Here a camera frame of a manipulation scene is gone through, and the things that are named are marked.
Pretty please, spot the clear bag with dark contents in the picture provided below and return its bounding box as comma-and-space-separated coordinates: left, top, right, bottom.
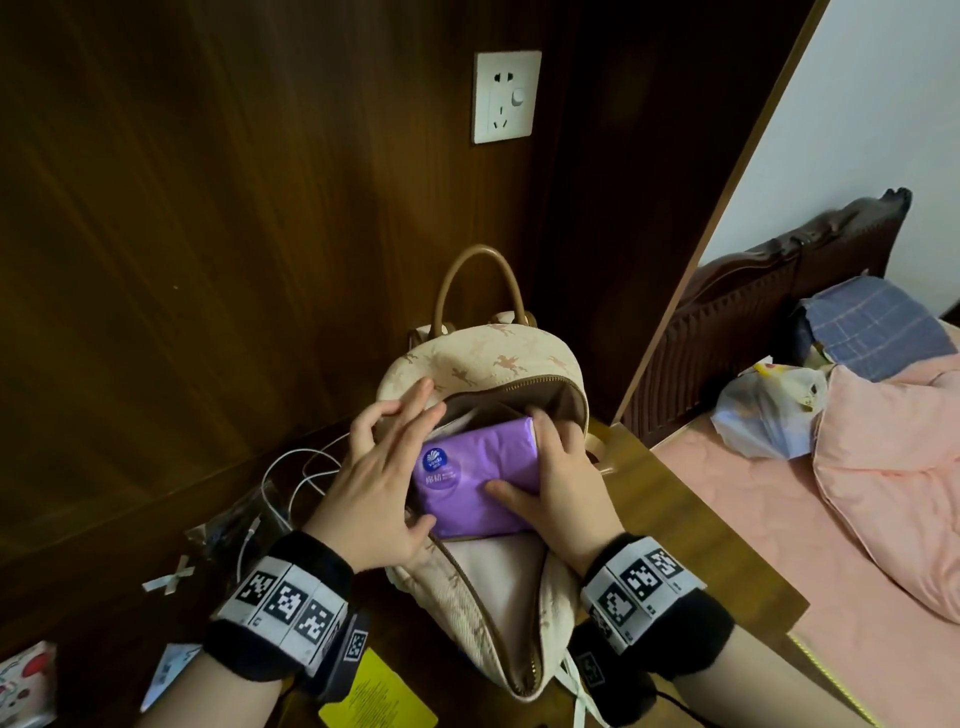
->
183, 479, 294, 560

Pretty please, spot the dark wooden bed headboard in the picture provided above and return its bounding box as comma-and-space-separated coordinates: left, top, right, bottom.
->
618, 187, 914, 449

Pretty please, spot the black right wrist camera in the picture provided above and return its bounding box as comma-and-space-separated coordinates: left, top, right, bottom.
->
566, 622, 661, 728

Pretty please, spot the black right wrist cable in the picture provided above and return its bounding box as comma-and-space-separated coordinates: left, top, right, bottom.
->
652, 686, 706, 728

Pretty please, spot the beige horse-print backpack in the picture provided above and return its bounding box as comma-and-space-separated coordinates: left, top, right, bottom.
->
373, 244, 607, 704

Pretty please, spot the white coiled cable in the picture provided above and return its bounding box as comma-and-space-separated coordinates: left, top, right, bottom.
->
236, 431, 354, 586

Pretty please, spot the yellow box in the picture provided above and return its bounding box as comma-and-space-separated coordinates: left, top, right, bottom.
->
317, 648, 440, 728

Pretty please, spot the person's right forearm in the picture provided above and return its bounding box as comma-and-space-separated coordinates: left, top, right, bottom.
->
671, 626, 875, 728

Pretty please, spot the white red-print box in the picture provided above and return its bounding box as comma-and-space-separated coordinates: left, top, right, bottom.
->
0, 641, 60, 728

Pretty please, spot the left marker wristband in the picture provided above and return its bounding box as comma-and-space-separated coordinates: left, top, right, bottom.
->
202, 528, 358, 684

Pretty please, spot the purple tissue pack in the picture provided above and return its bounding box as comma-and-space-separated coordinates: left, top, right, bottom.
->
410, 417, 543, 541

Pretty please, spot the person's left hand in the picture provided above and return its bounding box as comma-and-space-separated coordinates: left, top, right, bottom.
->
303, 377, 448, 575

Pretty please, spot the person's right hand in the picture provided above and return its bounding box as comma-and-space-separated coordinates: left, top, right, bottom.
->
483, 406, 628, 579

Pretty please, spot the small red-print packet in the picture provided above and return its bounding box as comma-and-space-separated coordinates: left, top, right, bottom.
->
138, 643, 204, 714

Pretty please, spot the right marker wristband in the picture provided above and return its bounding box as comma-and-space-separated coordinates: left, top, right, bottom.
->
577, 532, 736, 682

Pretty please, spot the small white ribbon cross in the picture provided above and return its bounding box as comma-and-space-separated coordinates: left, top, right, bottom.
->
140, 554, 198, 598

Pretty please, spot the blue plaid pillow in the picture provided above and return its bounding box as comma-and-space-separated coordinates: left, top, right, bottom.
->
794, 275, 939, 384

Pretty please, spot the pink quilt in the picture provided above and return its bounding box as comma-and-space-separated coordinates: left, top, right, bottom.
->
812, 356, 960, 624

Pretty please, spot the white plastic bag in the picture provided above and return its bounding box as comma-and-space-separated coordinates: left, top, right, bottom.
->
708, 358, 830, 460

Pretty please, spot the marker wristband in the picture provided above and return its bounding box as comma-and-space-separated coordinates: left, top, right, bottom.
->
202, 528, 358, 684
577, 532, 736, 682

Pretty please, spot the white wall socket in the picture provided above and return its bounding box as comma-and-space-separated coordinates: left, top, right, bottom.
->
470, 50, 544, 146

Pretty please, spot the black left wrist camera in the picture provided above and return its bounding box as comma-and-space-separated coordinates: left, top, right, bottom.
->
314, 611, 373, 705

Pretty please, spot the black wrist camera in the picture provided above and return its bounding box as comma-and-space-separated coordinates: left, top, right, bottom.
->
566, 622, 661, 728
314, 611, 373, 705

